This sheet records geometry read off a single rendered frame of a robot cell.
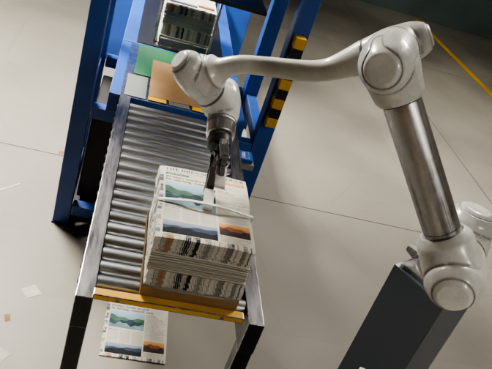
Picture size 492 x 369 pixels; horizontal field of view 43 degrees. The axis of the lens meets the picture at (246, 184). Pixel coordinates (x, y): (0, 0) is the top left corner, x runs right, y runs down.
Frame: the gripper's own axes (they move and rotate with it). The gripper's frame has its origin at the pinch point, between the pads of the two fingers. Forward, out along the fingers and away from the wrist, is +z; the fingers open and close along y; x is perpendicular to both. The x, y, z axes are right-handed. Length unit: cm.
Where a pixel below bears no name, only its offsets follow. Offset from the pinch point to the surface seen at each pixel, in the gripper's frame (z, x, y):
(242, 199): -7.4, -11.5, 11.1
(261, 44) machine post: -154, -35, 91
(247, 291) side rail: 16.2, -19.4, 25.4
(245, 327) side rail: 29.1, -18.5, 21.9
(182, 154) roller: -52, 2, 62
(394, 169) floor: -190, -191, 223
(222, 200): -5.1, -5.1, 10.1
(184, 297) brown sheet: 25.0, 1.5, 16.9
